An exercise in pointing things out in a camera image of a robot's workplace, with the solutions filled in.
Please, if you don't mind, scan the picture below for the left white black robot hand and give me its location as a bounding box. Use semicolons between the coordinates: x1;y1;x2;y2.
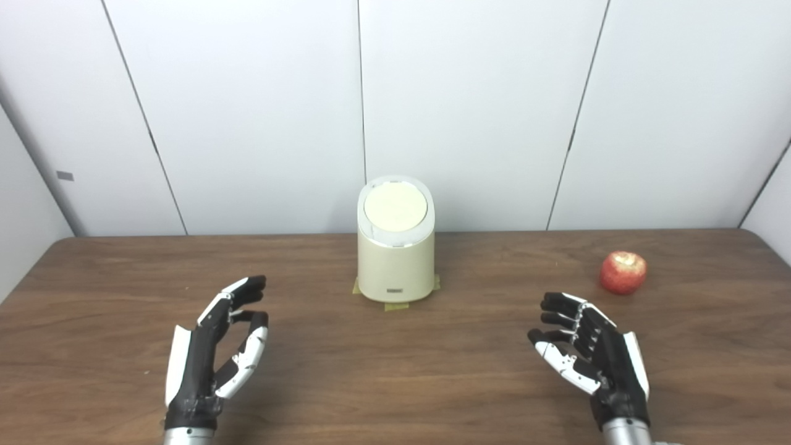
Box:
164;275;270;431

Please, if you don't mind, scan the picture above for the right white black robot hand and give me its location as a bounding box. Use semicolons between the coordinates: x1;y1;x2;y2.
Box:
527;292;651;431

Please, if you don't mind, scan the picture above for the red apple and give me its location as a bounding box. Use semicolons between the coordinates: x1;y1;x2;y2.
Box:
599;250;648;295

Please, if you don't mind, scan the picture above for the cream round bin lid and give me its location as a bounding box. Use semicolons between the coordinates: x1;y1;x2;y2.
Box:
363;181;428;233

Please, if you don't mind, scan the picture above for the cream-colored bin body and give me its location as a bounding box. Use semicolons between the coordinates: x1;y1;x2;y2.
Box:
357;175;436;303

